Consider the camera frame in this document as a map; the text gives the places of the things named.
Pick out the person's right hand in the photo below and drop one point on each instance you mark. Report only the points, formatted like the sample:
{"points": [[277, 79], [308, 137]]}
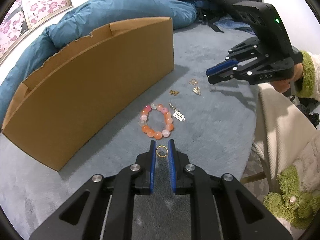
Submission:
{"points": [[283, 87]]}

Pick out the person's right leg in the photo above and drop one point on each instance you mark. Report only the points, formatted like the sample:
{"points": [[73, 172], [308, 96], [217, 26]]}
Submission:
{"points": [[277, 135]]}

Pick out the silver charm pendant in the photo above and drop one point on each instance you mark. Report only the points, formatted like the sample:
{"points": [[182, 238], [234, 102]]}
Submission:
{"points": [[179, 115]]}

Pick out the person's right forearm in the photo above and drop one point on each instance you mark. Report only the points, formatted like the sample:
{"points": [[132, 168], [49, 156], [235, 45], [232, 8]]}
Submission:
{"points": [[308, 80]]}

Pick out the framed floral wall picture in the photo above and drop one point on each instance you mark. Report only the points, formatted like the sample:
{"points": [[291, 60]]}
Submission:
{"points": [[37, 2]]}

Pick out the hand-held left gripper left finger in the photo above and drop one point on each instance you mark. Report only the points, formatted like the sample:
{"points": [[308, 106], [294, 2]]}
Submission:
{"points": [[152, 165]]}

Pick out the fluffy white green robe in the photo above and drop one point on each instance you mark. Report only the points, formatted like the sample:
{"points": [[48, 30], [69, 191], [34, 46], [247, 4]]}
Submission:
{"points": [[285, 205]]}

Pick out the brown cardboard box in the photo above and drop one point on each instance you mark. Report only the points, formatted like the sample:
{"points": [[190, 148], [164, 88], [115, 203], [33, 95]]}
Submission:
{"points": [[87, 85]]}

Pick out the blue patterned cloth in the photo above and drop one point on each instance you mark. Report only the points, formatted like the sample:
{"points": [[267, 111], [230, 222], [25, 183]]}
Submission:
{"points": [[235, 23]]}

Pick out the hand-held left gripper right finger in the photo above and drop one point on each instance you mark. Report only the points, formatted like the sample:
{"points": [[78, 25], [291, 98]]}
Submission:
{"points": [[172, 165]]}

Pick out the blue duvet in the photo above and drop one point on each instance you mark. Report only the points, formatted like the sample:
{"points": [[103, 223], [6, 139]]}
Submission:
{"points": [[100, 15]]}

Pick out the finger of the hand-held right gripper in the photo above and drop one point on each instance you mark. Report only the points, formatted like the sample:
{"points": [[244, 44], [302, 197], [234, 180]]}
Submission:
{"points": [[222, 78], [221, 68]]}

